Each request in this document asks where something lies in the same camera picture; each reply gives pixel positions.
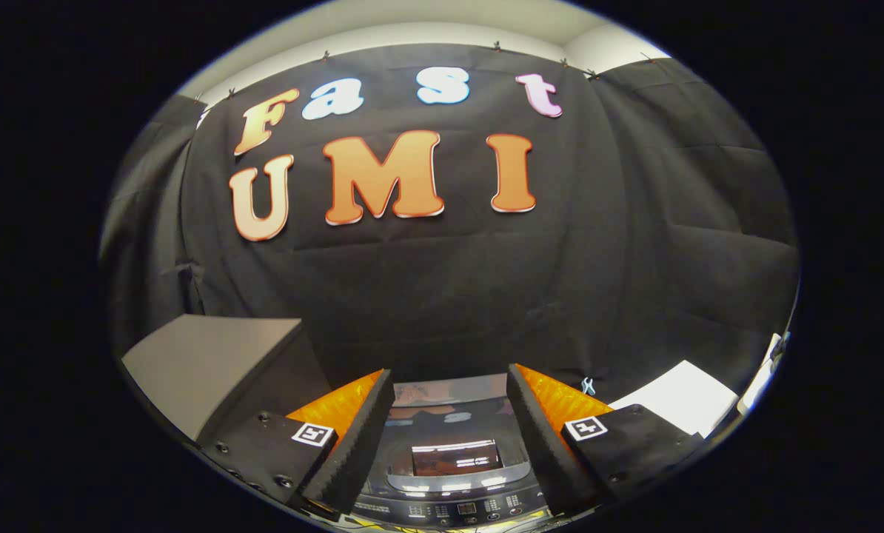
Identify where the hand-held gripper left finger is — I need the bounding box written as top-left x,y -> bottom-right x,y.
198,369 -> 397,519

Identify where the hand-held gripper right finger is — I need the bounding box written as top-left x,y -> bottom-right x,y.
506,363 -> 706,517

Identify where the transparent washing machine lid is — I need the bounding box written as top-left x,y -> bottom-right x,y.
381,374 -> 538,495

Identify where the grey washing machine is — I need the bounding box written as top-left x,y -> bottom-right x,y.
338,374 -> 565,531

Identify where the black backdrop cloth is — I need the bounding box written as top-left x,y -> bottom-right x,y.
100,43 -> 800,415

